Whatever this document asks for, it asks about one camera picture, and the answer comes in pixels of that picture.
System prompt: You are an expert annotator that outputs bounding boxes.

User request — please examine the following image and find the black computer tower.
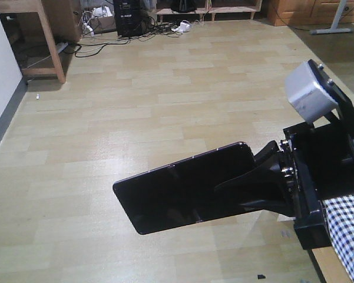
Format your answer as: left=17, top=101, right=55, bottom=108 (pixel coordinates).
left=113, top=0, right=143, bottom=37

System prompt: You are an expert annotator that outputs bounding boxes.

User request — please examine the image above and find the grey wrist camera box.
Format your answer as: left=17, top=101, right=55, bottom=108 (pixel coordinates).
left=284, top=61, right=338, bottom=124

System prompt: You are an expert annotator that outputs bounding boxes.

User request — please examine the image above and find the black white checkered bedsheet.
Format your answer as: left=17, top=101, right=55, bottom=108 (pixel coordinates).
left=323, top=195, right=354, bottom=282

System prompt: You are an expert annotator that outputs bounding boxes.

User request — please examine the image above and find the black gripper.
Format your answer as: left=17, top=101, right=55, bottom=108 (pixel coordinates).
left=214, top=60, right=354, bottom=249

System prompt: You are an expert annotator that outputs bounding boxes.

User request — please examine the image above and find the white power strip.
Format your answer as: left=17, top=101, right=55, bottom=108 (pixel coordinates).
left=171, top=20, right=192, bottom=34

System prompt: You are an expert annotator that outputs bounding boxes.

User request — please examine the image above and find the wooden bed frame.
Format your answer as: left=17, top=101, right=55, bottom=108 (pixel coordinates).
left=312, top=246, right=352, bottom=283

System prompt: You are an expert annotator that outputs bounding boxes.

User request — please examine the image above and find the white desk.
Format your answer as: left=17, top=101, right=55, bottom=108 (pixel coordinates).
left=309, top=1, right=354, bottom=35

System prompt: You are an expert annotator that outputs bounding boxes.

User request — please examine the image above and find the wooden cabinet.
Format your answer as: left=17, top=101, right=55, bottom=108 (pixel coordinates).
left=267, top=0, right=354, bottom=26

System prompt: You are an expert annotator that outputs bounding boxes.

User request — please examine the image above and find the black foldable smartphone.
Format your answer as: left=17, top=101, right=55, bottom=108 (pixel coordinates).
left=113, top=142, right=256, bottom=235

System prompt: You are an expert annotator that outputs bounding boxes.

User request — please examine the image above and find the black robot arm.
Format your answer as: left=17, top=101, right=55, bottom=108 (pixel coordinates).
left=214, top=60, right=354, bottom=249

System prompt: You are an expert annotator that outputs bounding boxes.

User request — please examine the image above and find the wooden side table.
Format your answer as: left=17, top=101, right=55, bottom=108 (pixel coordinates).
left=0, top=0, right=82, bottom=83

